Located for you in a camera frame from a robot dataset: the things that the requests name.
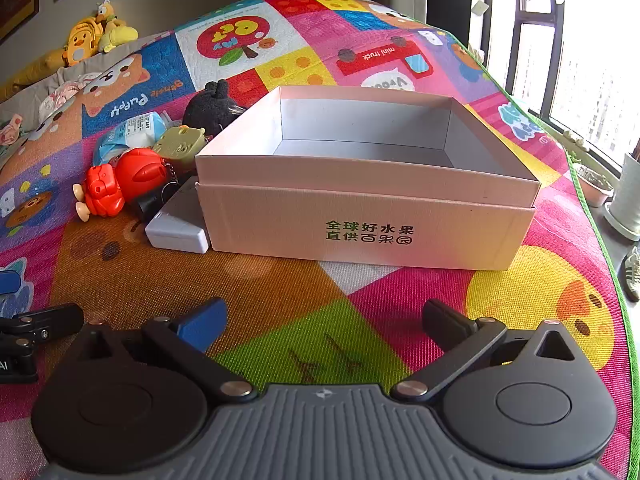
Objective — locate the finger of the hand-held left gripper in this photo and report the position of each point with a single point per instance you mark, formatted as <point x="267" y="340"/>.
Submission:
<point x="7" y="282"/>
<point x="55" y="321"/>

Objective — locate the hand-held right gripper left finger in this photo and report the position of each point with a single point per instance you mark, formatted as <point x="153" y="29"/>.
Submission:
<point x="200" y="329"/>

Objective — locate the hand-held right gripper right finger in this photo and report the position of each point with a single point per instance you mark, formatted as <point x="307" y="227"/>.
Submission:
<point x="442" y="321"/>

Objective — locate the grey white rectangular case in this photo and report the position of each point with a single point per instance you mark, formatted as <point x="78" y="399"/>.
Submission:
<point x="175" y="232"/>

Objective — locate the pale pink cardboard box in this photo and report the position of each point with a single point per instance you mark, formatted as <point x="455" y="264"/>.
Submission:
<point x="400" y="210"/>

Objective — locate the red toy figure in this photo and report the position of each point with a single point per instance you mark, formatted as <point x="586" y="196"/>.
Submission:
<point x="137" y="175"/>

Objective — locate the olive green toy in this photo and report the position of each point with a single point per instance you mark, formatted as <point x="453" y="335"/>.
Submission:
<point x="177" y="147"/>

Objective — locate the blue white tissue packet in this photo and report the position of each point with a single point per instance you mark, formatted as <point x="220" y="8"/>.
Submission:
<point x="130" y="132"/>

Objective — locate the black plush toy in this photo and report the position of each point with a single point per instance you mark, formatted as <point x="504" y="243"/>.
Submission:
<point x="212" y="107"/>

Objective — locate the small floral cloth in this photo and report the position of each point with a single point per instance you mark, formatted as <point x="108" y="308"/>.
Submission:
<point x="10" y="130"/>

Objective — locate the striped sneaker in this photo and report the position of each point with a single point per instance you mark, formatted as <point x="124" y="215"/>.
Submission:
<point x="632" y="275"/>

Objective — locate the large floral cloth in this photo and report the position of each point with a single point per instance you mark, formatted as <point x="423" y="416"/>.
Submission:
<point x="60" y="92"/>

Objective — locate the terracotta plant pot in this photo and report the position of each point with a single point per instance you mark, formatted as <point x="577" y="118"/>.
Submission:
<point x="595" y="187"/>

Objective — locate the long yellow pillow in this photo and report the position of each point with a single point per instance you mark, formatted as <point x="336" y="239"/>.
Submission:
<point x="30" y="75"/>

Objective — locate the white plant pot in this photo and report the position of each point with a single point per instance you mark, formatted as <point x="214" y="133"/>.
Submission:
<point x="625" y="200"/>

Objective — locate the grey bed sheet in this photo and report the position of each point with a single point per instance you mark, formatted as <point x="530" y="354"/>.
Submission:
<point x="75" y="72"/>

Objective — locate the yellow duck backpack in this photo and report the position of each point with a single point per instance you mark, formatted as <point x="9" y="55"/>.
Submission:
<point x="82" y="40"/>

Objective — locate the yellow duck plush toy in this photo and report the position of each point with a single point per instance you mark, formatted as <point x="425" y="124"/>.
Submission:
<point x="117" y="35"/>

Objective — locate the colourful cartoon play mat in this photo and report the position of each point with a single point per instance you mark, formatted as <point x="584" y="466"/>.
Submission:
<point x="350" y="60"/>

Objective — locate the black framed window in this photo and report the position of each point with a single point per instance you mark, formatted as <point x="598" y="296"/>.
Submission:
<point x="537" y="20"/>

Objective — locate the small paper tag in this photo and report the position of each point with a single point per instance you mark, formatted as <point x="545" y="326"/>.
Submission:
<point x="481" y="6"/>

